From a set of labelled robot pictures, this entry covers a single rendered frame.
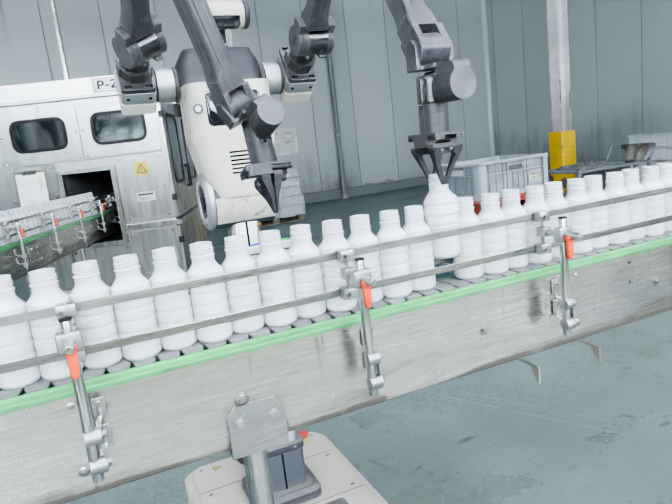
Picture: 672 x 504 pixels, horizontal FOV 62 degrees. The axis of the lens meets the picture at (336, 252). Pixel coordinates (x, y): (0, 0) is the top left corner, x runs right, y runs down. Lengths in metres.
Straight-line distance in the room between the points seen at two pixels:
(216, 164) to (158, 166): 3.06
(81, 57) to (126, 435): 12.37
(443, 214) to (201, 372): 0.53
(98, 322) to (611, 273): 1.06
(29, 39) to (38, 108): 8.43
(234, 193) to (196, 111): 0.23
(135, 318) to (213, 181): 0.69
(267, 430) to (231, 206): 0.72
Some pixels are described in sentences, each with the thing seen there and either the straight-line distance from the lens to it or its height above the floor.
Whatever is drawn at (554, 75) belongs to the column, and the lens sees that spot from 11.28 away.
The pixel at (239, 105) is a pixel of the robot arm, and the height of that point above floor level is 1.40.
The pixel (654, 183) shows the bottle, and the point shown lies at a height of 1.13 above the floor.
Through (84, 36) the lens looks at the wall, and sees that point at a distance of 13.24.
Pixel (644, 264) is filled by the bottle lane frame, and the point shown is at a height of 0.95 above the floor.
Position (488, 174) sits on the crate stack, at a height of 1.04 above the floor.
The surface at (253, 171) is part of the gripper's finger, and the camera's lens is 1.17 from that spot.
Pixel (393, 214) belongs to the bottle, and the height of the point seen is 1.16.
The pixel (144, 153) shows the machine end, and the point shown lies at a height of 1.41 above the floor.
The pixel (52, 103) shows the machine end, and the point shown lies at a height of 1.85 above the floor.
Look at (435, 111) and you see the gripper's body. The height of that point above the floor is 1.34.
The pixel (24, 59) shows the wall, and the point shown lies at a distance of 13.17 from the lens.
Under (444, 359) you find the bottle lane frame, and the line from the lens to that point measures 1.14.
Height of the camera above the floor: 1.30
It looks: 11 degrees down
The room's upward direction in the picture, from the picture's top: 7 degrees counter-clockwise
